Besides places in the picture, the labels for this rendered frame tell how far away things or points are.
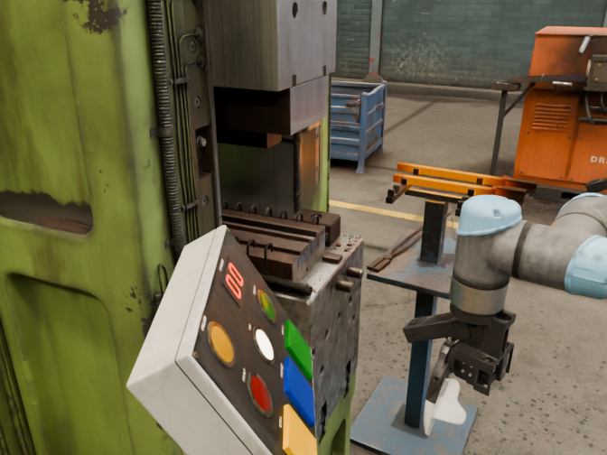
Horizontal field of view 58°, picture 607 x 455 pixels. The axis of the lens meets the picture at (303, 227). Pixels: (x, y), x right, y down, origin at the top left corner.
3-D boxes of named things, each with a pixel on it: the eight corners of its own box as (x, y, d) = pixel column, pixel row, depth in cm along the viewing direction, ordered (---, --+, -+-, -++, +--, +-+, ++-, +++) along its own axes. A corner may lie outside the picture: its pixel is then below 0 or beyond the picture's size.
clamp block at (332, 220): (340, 236, 151) (341, 214, 148) (330, 247, 144) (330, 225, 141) (301, 228, 155) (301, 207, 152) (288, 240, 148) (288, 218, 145)
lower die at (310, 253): (324, 253, 140) (325, 223, 137) (292, 289, 124) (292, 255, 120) (189, 227, 156) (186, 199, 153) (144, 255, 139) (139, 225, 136)
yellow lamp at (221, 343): (244, 351, 65) (242, 321, 64) (223, 375, 61) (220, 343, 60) (221, 345, 66) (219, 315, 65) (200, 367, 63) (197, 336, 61)
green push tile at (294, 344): (311, 350, 92) (289, 318, 90) (313, 379, 85) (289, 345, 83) (302, 354, 92) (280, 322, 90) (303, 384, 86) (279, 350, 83)
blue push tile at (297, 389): (313, 389, 83) (288, 355, 80) (316, 426, 76) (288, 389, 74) (303, 394, 83) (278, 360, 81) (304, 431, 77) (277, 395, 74)
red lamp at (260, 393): (280, 399, 68) (279, 371, 67) (263, 424, 64) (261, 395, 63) (258, 393, 69) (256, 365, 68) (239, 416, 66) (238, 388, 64)
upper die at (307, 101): (327, 116, 126) (328, 74, 122) (290, 135, 109) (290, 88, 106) (177, 102, 142) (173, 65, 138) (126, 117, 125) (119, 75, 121)
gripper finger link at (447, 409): (449, 451, 75) (474, 389, 76) (412, 430, 79) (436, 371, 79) (456, 451, 78) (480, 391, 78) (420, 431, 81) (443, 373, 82)
